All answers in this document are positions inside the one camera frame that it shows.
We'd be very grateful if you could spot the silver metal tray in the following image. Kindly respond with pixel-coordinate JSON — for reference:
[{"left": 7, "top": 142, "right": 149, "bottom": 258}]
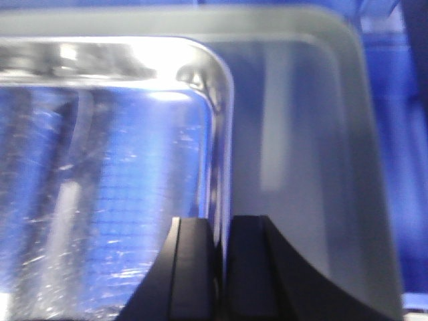
[{"left": 1, "top": 36, "right": 234, "bottom": 320}]

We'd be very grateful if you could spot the grey plastic tray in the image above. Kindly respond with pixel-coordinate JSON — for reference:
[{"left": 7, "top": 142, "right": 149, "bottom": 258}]
[{"left": 1, "top": 6, "right": 403, "bottom": 320}]

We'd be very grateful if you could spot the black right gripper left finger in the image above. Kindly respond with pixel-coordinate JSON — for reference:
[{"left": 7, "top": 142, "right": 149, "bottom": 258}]
[{"left": 116, "top": 217, "right": 217, "bottom": 320}]

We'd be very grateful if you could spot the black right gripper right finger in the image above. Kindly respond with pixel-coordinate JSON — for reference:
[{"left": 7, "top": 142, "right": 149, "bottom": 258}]
[{"left": 227, "top": 215, "right": 381, "bottom": 320}]

